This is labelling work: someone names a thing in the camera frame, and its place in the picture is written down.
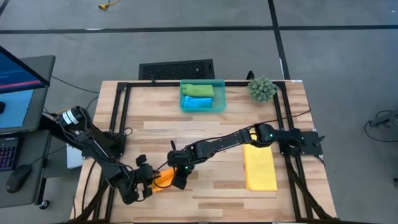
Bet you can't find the black mouse green light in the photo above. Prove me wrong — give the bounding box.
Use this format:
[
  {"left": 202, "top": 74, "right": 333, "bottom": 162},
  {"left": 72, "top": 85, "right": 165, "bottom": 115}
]
[{"left": 5, "top": 164, "right": 32, "bottom": 195}]

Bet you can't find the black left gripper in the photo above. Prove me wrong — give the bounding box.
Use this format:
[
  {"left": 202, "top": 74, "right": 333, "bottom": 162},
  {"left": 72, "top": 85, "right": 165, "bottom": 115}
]
[{"left": 127, "top": 154, "right": 154, "bottom": 200}]

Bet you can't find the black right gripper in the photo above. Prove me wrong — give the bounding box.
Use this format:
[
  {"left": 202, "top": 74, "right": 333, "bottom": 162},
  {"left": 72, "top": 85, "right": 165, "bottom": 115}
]
[{"left": 170, "top": 140, "right": 200, "bottom": 190}]

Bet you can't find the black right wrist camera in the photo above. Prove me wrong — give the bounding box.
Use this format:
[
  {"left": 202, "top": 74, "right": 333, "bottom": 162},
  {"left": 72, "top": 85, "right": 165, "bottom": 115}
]
[{"left": 167, "top": 151, "right": 180, "bottom": 166}]

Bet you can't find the white box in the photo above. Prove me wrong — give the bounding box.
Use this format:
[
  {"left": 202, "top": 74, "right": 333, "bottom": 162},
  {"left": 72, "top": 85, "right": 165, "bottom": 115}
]
[{"left": 66, "top": 142, "right": 85, "bottom": 169}]

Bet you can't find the black floor vent grate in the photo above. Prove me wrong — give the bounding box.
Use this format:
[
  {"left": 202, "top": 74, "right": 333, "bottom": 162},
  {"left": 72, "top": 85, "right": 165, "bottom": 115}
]
[{"left": 138, "top": 58, "right": 216, "bottom": 80}]

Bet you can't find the blue microfiber towel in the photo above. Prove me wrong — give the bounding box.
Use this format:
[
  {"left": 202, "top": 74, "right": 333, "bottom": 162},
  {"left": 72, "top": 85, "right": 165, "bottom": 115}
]
[{"left": 182, "top": 95, "right": 214, "bottom": 110}]

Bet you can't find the grey desk cart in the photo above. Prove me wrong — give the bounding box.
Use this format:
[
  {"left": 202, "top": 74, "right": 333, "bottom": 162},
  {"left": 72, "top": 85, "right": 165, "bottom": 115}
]
[{"left": 0, "top": 129, "right": 53, "bottom": 208}]

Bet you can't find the orange microfiber towel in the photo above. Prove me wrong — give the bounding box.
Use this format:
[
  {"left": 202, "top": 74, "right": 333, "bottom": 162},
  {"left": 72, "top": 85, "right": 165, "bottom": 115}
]
[{"left": 151, "top": 167, "right": 175, "bottom": 193}]

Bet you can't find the teal translucent plastic basket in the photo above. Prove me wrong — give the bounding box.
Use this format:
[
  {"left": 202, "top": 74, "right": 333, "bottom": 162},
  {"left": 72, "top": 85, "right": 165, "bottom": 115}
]
[{"left": 178, "top": 78, "right": 227, "bottom": 114}]

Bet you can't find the yellow cable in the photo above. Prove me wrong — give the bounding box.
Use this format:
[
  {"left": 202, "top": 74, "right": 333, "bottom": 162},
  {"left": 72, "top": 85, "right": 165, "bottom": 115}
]
[{"left": 98, "top": 0, "right": 122, "bottom": 11}]

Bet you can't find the yellow microfiber towel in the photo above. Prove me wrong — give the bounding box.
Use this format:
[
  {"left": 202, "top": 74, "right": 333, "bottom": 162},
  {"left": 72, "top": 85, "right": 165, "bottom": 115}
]
[{"left": 242, "top": 132, "right": 278, "bottom": 192}]

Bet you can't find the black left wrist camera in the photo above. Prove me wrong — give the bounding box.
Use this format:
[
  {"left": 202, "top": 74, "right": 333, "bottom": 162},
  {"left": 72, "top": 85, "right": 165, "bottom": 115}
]
[{"left": 141, "top": 167, "right": 155, "bottom": 183}]

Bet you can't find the desktop monitor blue screen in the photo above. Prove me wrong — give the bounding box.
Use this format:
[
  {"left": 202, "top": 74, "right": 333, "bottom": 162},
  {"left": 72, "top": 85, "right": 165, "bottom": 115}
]
[{"left": 0, "top": 45, "right": 57, "bottom": 135}]

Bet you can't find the black metal table frame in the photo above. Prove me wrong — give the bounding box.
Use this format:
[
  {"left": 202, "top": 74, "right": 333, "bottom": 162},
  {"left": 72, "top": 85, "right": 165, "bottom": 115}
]
[{"left": 71, "top": 80, "right": 340, "bottom": 224}]

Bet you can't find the green potted plant white pot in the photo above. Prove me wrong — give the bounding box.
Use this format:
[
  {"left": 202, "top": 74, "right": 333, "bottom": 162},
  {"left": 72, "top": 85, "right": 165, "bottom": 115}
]
[{"left": 247, "top": 76, "right": 278, "bottom": 105}]

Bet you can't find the black keyboard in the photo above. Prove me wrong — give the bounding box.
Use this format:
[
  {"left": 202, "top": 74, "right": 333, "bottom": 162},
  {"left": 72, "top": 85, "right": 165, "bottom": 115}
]
[{"left": 0, "top": 136, "right": 18, "bottom": 172}]

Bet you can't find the green microfiber towel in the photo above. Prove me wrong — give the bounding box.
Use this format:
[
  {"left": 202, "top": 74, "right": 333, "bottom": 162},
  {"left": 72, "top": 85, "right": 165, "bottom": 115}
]
[{"left": 182, "top": 83, "right": 215, "bottom": 98}]

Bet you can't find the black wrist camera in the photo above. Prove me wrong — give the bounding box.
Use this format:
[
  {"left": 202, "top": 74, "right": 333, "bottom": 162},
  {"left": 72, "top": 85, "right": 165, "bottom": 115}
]
[
  {"left": 141, "top": 167, "right": 155, "bottom": 183},
  {"left": 167, "top": 151, "right": 180, "bottom": 166}
]

